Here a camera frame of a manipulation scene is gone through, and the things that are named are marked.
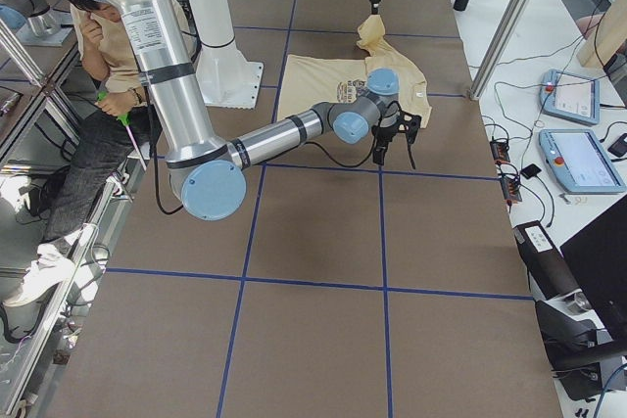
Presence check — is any green handled tool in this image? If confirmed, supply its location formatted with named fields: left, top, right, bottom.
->
left=96, top=88, right=151, bottom=170

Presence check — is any seated person beige shirt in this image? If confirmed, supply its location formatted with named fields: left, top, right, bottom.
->
left=1, top=0, right=192, bottom=307

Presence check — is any upper blue teach pendant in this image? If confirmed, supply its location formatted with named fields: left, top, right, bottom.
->
left=539, top=69, right=601, bottom=125

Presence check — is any brown cardboard roll box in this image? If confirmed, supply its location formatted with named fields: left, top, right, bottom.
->
left=513, top=221, right=579, bottom=299

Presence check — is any black monitor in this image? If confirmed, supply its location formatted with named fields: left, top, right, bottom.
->
left=561, top=198, right=627, bottom=339

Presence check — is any lower blue teach pendant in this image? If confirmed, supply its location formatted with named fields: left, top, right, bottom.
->
left=538, top=129, right=626, bottom=195

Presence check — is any blue teach pendant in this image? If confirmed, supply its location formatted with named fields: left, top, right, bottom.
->
left=538, top=129, right=626, bottom=195
left=539, top=69, right=601, bottom=125

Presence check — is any aluminium frame post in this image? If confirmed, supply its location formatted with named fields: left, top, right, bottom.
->
left=468, top=0, right=530, bottom=101

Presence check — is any beige printed t-shirt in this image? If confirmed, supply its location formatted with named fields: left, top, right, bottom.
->
left=276, top=15, right=432, bottom=128

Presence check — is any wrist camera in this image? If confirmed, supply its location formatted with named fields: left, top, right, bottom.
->
left=397, top=109, right=421, bottom=147

